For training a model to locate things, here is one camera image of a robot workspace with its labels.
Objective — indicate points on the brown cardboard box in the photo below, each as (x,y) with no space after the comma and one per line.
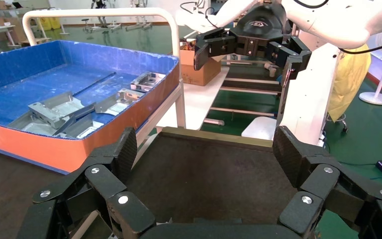
(191,74)

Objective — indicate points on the blue box with orange side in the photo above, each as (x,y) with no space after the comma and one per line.
(62,151)

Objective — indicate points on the person in yellow coat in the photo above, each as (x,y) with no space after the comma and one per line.
(349,82)

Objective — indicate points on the white tube railing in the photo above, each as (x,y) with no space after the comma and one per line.
(95,12)

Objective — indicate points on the yellow bin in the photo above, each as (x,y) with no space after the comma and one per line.
(55,22)
(45,23)

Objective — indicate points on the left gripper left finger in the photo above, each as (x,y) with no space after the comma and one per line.
(102,178)

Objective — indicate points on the metal chair base with casters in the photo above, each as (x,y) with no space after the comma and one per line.
(337,120)

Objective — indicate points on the white pedestal fan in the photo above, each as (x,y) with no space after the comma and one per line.
(375,98)

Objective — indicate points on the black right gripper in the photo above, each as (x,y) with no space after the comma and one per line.
(260,24)

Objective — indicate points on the black rubber table mat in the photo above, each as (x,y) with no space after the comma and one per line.
(6,198)

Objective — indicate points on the white robot torso column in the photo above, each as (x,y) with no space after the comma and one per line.
(309,99)

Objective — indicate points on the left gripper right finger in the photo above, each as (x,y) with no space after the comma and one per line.
(319,178)

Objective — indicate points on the black tray with brass rim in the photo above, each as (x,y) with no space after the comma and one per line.
(204,171)

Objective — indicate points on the white rounded platform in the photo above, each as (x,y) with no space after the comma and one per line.
(260,128)

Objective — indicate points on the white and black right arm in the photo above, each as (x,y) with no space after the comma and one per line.
(336,23)

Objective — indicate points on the stamped sheet metal part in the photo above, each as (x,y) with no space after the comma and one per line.
(115,104)
(85,127)
(59,105)
(148,81)
(23,125)

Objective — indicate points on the white side table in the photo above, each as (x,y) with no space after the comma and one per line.
(194,99)

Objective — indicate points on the white metal rack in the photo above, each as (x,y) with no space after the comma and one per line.
(250,80)

